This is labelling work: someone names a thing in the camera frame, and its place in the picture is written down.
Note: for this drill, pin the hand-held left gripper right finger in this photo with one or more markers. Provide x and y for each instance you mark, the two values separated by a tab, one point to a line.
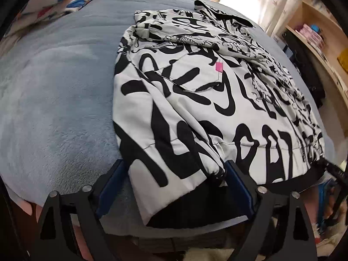
242	187

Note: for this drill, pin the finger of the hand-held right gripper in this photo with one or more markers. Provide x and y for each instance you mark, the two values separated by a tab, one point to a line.
335	171
325	201

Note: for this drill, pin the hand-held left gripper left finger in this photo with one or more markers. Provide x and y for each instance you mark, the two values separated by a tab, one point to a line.
108	193

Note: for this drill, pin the black and white printed jacket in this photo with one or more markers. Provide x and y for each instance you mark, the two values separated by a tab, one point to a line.
190	108

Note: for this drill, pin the wooden shelf unit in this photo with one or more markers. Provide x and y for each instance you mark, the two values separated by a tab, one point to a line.
334	68

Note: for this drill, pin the black bag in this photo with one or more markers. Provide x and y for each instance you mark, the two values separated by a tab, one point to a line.
307	70

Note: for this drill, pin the yellow cloth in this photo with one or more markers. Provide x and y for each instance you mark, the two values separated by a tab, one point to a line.
343	59

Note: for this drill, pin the blue-grey bed blanket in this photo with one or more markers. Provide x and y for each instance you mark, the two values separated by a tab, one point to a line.
62	87

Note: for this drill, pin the pink mini drawer organizer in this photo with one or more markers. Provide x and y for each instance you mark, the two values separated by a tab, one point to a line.
310	36

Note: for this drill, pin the blue and white box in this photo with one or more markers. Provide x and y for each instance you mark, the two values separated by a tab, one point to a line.
278	39

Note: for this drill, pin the blue toy box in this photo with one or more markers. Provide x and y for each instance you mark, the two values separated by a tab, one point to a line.
316	28

